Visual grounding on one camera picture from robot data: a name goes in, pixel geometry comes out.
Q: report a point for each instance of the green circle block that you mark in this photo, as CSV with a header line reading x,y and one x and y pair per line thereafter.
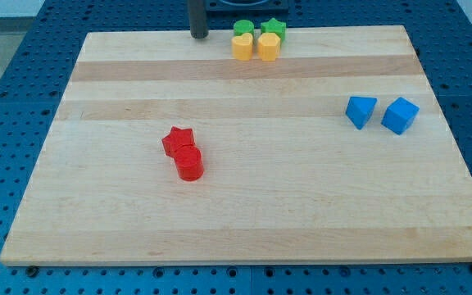
x,y
241,27

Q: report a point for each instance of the yellow hexagon block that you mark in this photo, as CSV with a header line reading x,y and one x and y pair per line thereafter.
x,y
268,46

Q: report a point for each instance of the red cylinder block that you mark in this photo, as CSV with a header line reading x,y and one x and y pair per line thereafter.
x,y
188,162

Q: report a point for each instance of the red star block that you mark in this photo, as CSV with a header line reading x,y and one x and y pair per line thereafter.
x,y
176,139

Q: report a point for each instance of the wooden board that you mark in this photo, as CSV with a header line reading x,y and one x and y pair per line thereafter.
x,y
288,178

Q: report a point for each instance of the yellow heart block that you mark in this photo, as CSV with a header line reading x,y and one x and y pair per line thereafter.
x,y
242,47

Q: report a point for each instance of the green star block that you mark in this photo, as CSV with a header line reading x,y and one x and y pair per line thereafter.
x,y
275,26

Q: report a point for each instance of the blue triangle block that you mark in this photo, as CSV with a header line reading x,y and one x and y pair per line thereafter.
x,y
359,110

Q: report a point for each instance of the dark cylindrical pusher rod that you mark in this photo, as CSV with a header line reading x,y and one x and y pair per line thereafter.
x,y
197,18

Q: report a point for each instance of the blue cube block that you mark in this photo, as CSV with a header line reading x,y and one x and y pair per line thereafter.
x,y
400,115

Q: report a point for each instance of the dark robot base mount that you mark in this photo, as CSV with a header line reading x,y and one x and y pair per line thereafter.
x,y
246,5

